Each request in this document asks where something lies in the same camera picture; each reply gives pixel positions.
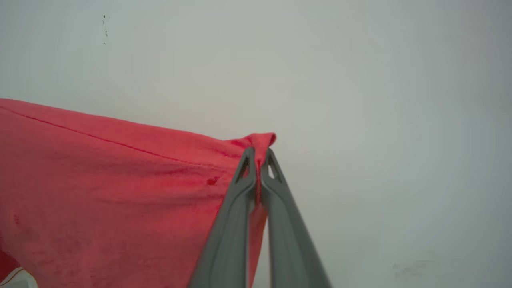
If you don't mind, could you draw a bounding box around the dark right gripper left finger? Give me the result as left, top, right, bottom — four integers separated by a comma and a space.
187, 146, 257, 288

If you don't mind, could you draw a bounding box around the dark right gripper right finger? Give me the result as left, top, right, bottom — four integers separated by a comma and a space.
259, 147, 333, 288

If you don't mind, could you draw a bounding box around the red and white garment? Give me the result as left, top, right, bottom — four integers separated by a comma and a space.
0, 98, 277, 288

